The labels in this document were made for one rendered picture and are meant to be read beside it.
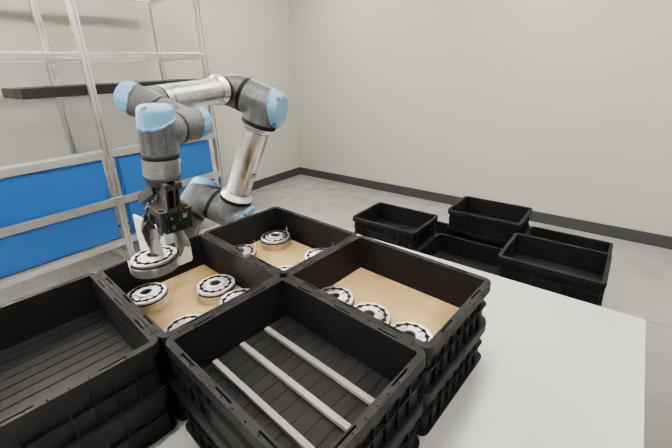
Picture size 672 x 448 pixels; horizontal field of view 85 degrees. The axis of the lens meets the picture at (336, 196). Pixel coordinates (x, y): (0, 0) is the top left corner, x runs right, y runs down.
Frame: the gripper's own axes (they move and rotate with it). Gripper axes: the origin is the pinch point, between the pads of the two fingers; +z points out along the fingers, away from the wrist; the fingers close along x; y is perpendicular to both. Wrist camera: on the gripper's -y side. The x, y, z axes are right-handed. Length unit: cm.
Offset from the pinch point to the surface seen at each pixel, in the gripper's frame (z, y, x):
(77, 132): 24, -276, 44
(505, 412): 22, 71, 39
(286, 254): 15.4, -1.8, 38.2
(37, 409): 6.8, 21.6, -30.2
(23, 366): 18.9, -6.1, -30.1
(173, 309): 17.0, -1.0, 0.1
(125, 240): 84, -183, 41
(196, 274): 17.5, -12.8, 12.4
